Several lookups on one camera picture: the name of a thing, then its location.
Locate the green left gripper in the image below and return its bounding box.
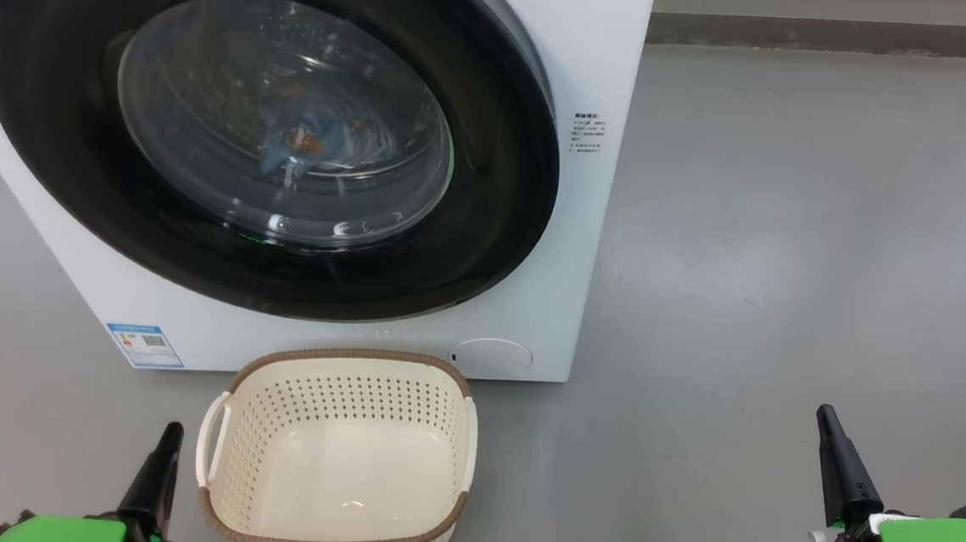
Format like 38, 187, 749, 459
0, 409, 194, 542

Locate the dark round glass washer door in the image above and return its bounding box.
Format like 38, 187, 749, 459
0, 0, 572, 338

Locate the large blue bear-print garment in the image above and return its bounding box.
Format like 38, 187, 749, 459
255, 92, 402, 191

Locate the cream perforated laundry basket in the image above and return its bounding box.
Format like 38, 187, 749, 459
189, 337, 484, 542

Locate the white front-load washing machine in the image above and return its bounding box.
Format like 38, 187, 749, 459
0, 0, 657, 404

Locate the blue energy label sticker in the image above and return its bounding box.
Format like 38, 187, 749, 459
103, 321, 189, 372

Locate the round white filter cover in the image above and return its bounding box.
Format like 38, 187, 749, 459
448, 335, 536, 384

